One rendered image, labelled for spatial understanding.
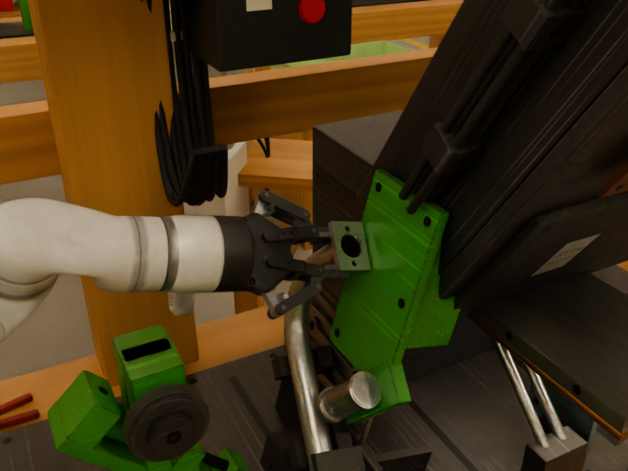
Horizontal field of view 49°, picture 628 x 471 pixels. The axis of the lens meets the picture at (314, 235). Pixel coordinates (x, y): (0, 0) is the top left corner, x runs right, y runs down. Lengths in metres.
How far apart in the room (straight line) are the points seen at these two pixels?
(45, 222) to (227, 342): 0.59
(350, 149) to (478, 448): 0.41
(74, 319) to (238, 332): 1.74
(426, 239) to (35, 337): 2.25
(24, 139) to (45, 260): 0.40
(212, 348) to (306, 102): 0.41
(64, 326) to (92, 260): 2.21
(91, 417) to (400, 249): 0.33
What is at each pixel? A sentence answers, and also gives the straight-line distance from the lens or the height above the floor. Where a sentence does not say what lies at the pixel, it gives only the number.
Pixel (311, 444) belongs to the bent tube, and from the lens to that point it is 0.80.
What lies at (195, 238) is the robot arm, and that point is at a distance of 0.64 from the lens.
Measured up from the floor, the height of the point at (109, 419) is 1.13.
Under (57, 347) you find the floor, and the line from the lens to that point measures 2.71.
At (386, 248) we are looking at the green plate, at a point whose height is 1.21.
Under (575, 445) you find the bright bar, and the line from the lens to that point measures 0.82.
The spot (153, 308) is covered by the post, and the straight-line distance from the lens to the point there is 1.01.
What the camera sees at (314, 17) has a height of 1.40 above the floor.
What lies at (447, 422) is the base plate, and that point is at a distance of 0.97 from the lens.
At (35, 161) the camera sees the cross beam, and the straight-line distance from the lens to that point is 0.98.
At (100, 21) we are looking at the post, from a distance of 0.86.
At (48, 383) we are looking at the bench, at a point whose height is 0.88.
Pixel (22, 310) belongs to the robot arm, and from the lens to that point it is 0.64.
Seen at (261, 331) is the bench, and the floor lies 0.88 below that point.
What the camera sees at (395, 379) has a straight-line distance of 0.71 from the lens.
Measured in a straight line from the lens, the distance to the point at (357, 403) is 0.71.
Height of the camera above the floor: 1.56
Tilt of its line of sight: 29 degrees down
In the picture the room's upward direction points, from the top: straight up
